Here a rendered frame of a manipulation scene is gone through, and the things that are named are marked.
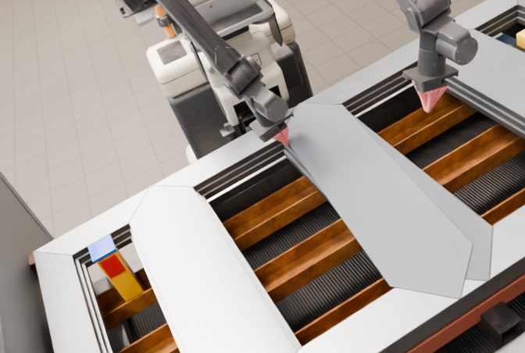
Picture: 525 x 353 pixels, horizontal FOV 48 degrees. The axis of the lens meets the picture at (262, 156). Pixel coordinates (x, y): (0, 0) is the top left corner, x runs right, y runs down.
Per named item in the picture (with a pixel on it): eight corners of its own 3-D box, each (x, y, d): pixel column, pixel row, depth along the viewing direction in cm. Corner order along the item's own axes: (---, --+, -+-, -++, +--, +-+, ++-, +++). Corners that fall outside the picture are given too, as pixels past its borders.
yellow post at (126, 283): (149, 299, 150) (116, 252, 139) (131, 309, 150) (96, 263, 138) (144, 287, 154) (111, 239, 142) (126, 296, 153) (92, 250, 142)
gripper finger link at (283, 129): (300, 145, 150) (284, 120, 144) (277, 162, 149) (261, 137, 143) (288, 133, 155) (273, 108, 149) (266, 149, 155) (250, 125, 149)
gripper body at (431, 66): (458, 78, 127) (463, 46, 122) (419, 90, 123) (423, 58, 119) (439, 67, 132) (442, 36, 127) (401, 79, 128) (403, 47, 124)
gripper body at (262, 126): (295, 117, 145) (283, 96, 140) (262, 141, 144) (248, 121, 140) (284, 105, 150) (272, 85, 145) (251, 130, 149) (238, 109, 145)
